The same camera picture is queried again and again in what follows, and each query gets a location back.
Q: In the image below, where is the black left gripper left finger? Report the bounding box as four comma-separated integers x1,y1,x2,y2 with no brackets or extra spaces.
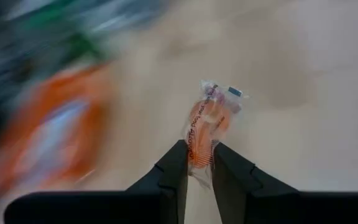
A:
4,139,189,224

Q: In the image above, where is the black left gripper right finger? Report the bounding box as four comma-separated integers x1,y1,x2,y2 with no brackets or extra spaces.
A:
211,142,358,224

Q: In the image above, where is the orange gummy candy pack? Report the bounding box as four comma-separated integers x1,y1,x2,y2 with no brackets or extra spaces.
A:
181,79,250,190

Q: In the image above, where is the orange slotted plastic basket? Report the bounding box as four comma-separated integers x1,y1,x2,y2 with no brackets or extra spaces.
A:
0,63,117,195

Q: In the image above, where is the green Sprite can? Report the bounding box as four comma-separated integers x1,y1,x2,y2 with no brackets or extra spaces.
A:
7,0,111,65

